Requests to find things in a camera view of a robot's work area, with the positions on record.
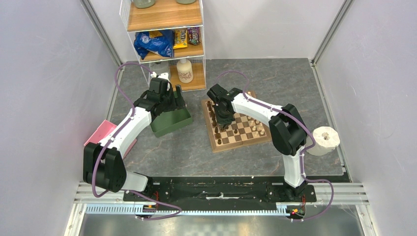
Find wooden chess board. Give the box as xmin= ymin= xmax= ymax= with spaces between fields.
xmin=201 ymin=98 xmax=271 ymax=152

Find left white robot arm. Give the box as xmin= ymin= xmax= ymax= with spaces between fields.
xmin=83 ymin=76 xmax=185 ymax=201

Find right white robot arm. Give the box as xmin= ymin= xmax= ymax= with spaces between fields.
xmin=207 ymin=84 xmax=307 ymax=201

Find green plastic tray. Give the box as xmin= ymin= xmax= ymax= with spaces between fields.
xmin=150 ymin=98 xmax=193 ymax=138

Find cream lotion bottle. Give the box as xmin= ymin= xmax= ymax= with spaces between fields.
xmin=177 ymin=58 xmax=193 ymax=84

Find blue snack bag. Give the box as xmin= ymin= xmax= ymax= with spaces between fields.
xmin=133 ymin=29 xmax=174 ymax=59

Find pink plastic tray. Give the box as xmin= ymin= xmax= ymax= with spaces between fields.
xmin=83 ymin=118 xmax=138 ymax=162

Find yellow candy bag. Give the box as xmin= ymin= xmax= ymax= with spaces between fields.
xmin=173 ymin=29 xmax=188 ymax=50

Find brown candy bag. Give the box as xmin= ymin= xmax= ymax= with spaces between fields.
xmin=187 ymin=27 xmax=201 ymax=46

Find white paper roll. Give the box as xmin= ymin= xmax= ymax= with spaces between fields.
xmin=307 ymin=126 xmax=340 ymax=156

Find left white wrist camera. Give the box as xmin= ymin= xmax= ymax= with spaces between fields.
xmin=149 ymin=72 xmax=171 ymax=90

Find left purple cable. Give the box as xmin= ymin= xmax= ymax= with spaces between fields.
xmin=91 ymin=61 xmax=182 ymax=221

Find purple cable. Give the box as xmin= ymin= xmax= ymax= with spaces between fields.
xmin=215 ymin=70 xmax=335 ymax=223
xmin=91 ymin=61 xmax=182 ymax=221

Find white wire wooden shelf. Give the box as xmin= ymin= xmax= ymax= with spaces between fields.
xmin=119 ymin=0 xmax=206 ymax=91

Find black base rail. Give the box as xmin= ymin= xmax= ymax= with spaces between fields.
xmin=142 ymin=176 xmax=317 ymax=211

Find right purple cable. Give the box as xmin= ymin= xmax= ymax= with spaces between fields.
xmin=215 ymin=70 xmax=335 ymax=223

